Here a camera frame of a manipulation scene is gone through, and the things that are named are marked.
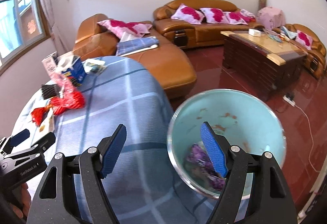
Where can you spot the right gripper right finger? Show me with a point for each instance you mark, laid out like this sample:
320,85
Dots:
270,199

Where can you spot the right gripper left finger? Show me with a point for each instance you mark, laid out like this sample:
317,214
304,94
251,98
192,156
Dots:
55,200

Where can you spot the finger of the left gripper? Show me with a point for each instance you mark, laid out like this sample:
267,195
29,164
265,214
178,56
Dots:
44,143
19,138

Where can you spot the black foam net sleeve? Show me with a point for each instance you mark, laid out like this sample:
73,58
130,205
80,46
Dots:
50,90

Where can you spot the red foam net sleeve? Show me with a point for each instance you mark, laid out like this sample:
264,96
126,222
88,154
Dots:
73,100

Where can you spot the red clear plastic bag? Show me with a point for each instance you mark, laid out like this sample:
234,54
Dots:
66,88

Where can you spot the red blue snack wrapper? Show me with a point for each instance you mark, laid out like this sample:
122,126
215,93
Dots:
38,114

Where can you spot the light blue trash bin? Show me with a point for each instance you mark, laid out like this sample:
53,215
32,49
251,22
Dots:
244,120

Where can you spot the person's left hand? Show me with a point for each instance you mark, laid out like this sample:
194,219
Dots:
24,199

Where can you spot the white yellow snack wrapper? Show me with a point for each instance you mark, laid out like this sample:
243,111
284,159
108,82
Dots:
48,124

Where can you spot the purple wrapper in bin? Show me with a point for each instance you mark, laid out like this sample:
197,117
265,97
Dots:
200,168

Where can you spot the white milk carton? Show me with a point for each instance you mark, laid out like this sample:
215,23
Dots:
50,63

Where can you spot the blue Look juice carton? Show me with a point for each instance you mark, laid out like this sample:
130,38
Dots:
71,66

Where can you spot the clear bag green snacks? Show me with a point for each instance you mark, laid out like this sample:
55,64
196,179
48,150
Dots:
94,66

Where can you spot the white power strip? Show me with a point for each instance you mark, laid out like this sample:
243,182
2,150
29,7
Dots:
289,100

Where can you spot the folded blue plaid cloth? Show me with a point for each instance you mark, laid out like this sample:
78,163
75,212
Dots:
135,46

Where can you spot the pink floral pillow on chaise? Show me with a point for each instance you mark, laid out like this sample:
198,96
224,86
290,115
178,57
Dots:
117,27

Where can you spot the dark wood coffee table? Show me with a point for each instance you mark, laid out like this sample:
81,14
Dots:
269,65

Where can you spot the brown leather armchair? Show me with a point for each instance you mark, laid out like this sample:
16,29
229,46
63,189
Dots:
315,61

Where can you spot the brown leather chaise sofa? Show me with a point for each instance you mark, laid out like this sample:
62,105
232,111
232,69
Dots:
167,63

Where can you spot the pink pillow on armchair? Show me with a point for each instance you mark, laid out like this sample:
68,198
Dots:
304,39

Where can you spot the white tissue box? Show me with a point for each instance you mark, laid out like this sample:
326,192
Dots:
254,32

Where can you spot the brown leather long sofa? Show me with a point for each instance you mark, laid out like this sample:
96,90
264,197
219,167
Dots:
186,35

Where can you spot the pink cloth covered box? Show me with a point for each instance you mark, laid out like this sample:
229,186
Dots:
271,17

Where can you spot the pink floral pillow right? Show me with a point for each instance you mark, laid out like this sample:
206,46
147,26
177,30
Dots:
234,19

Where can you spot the pink floral pillow middle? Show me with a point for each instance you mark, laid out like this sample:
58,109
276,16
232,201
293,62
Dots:
214,16

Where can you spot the pink floral pillow left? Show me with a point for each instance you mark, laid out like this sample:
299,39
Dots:
188,14

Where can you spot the window with white frame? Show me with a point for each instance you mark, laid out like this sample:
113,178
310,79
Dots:
23,26

